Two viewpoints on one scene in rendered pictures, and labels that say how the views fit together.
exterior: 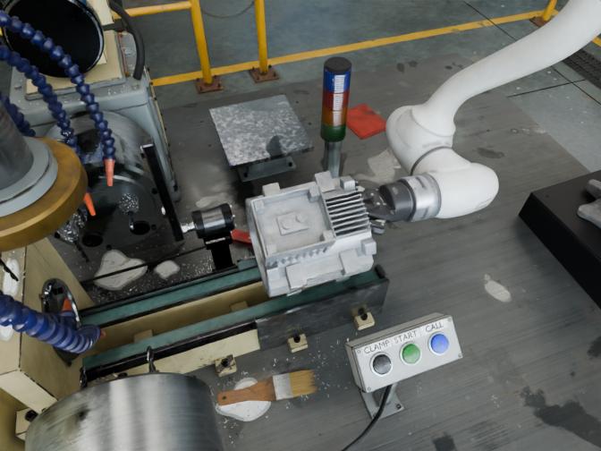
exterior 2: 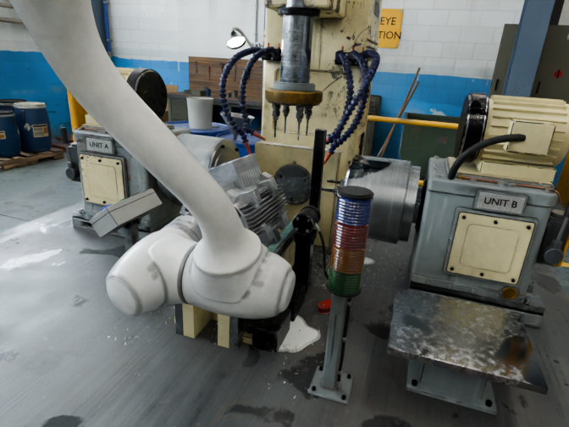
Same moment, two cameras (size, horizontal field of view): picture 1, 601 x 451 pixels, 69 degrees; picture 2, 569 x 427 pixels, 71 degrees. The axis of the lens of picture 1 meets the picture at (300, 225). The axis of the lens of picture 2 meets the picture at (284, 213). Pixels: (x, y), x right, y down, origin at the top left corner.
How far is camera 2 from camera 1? 137 cm
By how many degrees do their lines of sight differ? 95
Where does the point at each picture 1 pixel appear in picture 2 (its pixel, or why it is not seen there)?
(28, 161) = (285, 79)
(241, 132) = (453, 313)
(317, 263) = not seen: hidden behind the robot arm
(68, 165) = (287, 91)
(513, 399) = (24, 347)
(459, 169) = (157, 240)
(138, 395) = (211, 143)
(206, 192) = not seen: hidden behind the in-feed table
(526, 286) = not seen: outside the picture
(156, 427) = (196, 144)
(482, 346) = (65, 363)
